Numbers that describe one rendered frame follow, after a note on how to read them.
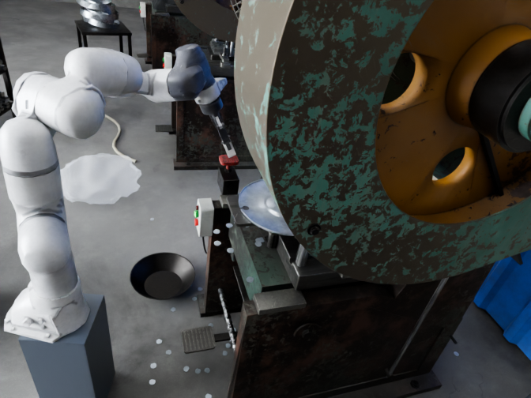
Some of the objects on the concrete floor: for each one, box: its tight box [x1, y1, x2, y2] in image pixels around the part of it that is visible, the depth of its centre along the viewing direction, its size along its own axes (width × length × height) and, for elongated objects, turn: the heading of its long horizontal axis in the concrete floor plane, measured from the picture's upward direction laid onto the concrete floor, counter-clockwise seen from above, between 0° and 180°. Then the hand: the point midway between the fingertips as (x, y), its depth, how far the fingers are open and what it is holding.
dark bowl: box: [130, 252, 195, 300], centre depth 187 cm, size 30×30×7 cm
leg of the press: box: [227, 262, 495, 398], centre depth 129 cm, size 92×12×90 cm, turn 96°
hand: (228, 148), depth 143 cm, fingers closed
